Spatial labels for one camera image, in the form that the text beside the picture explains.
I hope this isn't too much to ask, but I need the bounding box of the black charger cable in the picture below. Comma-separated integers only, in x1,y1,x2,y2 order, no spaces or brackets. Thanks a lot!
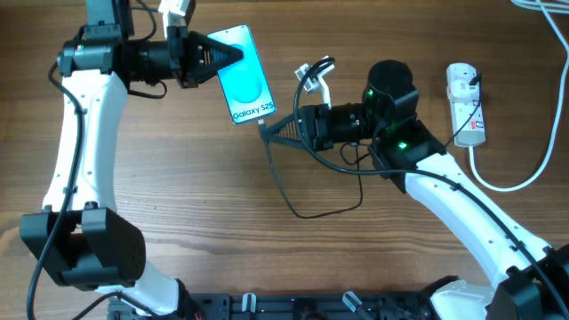
257,70,484,220

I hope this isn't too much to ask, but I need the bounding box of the blue screen smartphone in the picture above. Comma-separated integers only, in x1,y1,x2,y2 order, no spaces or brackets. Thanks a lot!
208,24,276,124

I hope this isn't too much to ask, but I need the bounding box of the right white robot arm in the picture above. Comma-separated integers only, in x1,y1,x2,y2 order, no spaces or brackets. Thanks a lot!
259,60,568,319

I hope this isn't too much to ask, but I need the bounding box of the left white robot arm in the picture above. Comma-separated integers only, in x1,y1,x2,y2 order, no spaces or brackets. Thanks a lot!
20,1,244,319

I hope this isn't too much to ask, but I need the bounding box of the white charger plug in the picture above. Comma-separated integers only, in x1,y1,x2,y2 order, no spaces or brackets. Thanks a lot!
447,78,480,103

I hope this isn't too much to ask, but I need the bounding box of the white power strip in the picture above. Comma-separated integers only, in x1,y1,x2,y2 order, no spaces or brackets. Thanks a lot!
446,62,485,148

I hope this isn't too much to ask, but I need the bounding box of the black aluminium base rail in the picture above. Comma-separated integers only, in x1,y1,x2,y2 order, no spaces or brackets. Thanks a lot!
106,291,445,320

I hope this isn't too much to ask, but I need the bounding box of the white power strip cable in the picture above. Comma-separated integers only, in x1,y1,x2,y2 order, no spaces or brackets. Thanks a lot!
469,0,569,193

